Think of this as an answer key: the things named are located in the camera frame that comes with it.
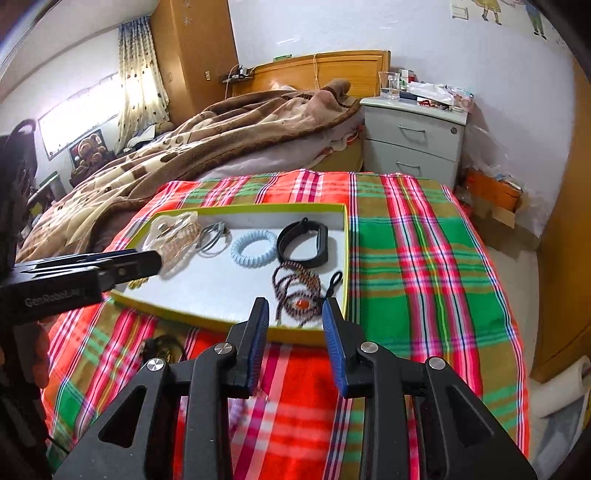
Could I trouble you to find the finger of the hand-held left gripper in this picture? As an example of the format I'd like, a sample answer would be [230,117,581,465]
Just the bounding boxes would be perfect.
[14,248,141,274]
[95,250,163,292]

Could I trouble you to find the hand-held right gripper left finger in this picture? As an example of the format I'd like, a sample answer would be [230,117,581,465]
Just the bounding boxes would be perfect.
[53,296,271,480]

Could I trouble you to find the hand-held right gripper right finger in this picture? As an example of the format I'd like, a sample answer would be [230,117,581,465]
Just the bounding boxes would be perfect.
[322,296,539,480]

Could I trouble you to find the brown bead necklace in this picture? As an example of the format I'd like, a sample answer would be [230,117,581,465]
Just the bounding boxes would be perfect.
[270,259,324,326]

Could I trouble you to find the thin black hair tie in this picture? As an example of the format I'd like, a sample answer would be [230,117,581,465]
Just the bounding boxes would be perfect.
[323,270,345,301]

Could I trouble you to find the yellow-green cardboard box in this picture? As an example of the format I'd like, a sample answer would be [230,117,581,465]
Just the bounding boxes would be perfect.
[108,203,351,344]

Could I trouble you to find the clear plastic hair claw clip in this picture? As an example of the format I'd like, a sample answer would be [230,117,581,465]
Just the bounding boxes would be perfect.
[141,210,200,278]

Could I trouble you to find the grey elastic hair tie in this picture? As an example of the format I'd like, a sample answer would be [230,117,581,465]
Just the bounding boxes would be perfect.
[196,220,230,257]

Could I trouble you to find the black wristband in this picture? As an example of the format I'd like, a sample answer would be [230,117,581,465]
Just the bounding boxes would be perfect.
[277,217,329,269]

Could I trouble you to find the light blue spiral hair tie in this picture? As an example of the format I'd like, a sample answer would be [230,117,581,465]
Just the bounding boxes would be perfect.
[230,229,275,268]

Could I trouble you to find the person's left hand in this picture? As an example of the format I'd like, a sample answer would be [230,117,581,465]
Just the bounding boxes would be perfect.
[13,322,52,389]

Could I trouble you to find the plaid cloth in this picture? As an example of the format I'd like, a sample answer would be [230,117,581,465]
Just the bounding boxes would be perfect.
[41,168,532,480]

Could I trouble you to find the brown teddy bear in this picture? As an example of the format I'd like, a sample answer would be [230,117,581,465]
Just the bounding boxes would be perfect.
[69,129,109,174]

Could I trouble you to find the brown patterned blanket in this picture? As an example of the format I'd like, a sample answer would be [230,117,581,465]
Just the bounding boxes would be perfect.
[16,78,365,273]

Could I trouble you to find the window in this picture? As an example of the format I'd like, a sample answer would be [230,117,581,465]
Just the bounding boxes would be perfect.
[37,71,123,160]

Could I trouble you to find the floral bed sheet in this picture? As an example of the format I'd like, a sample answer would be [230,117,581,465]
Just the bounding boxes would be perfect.
[198,124,365,183]

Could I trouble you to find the dotted curtain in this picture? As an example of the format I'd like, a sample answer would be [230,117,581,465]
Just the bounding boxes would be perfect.
[117,16,171,151]

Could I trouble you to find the grey nightstand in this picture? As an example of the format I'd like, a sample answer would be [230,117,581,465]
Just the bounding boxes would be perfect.
[359,95,469,178]

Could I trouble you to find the orange box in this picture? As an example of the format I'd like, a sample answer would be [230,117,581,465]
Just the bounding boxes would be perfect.
[466,168,522,213]

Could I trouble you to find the power strip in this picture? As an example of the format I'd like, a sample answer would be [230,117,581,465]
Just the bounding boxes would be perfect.
[221,65,257,83]

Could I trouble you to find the wooden wardrobe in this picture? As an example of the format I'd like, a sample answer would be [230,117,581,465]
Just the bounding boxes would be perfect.
[150,0,239,127]

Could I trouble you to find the white paper towel roll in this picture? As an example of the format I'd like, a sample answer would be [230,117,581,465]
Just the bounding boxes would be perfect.
[533,355,591,418]

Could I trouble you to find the wooden door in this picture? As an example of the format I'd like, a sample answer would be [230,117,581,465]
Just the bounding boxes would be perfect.
[531,60,591,384]

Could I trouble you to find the clear glass cup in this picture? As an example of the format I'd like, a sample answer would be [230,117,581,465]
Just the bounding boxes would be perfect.
[379,71,402,100]

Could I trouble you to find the pile of papers and packets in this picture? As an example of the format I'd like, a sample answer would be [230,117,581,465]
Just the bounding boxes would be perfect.
[399,69,474,114]

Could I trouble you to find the wooden headboard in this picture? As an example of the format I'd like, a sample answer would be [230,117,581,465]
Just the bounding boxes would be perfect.
[231,50,392,100]

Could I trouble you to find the lavender spiral hair tie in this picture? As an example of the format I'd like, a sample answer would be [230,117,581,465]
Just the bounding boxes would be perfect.
[232,396,260,435]

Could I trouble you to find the dark beaded bracelet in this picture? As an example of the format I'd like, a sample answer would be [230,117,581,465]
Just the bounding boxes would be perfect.
[143,336,185,365]

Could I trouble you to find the cartoon wall sticker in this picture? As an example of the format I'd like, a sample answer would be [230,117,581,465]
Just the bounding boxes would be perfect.
[450,0,561,42]

